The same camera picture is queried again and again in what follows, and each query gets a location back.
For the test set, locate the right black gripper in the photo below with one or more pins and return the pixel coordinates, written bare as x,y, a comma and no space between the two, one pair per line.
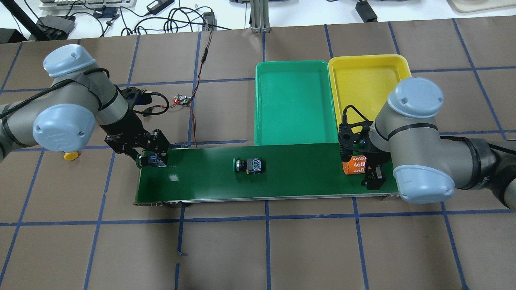
373,154

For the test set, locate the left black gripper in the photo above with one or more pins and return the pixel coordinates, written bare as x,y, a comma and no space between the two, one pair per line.
122,125

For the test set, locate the green push button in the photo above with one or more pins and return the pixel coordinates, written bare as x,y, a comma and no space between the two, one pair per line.
151,159
249,166

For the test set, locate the orange cylinder marked 4680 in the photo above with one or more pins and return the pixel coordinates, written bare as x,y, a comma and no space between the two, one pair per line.
356,165

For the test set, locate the yellow push button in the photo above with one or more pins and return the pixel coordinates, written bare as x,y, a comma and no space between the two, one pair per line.
70,156

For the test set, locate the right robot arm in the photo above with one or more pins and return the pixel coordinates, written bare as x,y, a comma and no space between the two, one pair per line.
429,167

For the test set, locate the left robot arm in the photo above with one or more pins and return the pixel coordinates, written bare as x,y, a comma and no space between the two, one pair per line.
82,96

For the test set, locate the small green circuit board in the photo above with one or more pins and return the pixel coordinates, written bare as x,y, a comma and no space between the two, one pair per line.
182,100

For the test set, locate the green conveyor belt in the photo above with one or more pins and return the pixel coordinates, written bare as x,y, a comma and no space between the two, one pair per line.
292,172

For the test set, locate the yellow plastic tray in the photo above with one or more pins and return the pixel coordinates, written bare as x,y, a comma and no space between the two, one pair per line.
365,82

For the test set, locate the green plastic tray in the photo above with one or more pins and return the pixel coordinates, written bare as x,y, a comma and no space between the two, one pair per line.
294,103

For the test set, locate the black power adapter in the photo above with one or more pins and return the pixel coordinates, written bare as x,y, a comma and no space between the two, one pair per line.
157,6

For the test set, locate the black box device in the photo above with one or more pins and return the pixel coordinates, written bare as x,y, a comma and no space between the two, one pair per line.
56,27

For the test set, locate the black power brick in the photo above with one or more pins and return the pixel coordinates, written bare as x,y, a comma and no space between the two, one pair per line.
365,11

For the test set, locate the white keyboard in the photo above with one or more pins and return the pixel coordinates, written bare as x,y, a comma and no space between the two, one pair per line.
49,5

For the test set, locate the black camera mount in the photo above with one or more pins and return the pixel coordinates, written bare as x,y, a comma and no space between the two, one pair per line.
353,137

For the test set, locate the aluminium profile post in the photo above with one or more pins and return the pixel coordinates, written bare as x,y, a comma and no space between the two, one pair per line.
259,16

